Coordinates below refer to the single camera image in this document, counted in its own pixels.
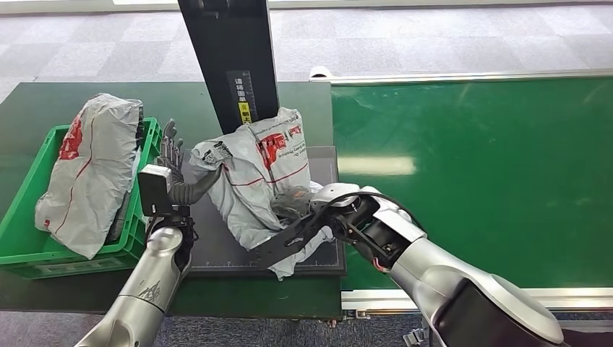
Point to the aluminium conveyor frame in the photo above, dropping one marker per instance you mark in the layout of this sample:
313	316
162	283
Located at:
383	299

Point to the black inbound scanner machine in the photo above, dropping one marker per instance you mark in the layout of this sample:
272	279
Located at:
225	48

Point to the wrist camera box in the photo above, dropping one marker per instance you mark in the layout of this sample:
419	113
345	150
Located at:
154	189
287	242

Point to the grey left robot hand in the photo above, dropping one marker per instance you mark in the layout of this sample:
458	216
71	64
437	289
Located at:
184	191

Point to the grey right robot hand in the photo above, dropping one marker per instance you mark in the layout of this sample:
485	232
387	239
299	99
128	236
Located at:
292	203

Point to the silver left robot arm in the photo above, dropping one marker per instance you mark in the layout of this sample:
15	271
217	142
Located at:
148	278

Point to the silver conveyor leg bracket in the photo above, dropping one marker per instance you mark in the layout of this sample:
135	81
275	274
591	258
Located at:
415	337

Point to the silver conveyor latch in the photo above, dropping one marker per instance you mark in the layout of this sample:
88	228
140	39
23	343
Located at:
357	314

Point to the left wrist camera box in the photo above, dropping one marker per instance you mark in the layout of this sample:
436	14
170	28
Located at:
154	189

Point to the grey courier bag package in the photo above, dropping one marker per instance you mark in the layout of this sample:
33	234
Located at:
91	182
258	163

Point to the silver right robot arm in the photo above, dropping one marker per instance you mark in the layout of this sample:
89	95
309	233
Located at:
455	282

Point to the green plastic crate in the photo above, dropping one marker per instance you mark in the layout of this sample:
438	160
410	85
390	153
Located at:
19	249

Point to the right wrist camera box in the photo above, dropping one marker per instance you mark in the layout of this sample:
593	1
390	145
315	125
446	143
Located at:
287	242

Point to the yellow label with arrows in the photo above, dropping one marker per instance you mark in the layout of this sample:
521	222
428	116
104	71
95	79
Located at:
244	113

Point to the green conveyor belt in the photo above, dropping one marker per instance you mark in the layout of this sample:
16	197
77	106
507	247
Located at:
479	191

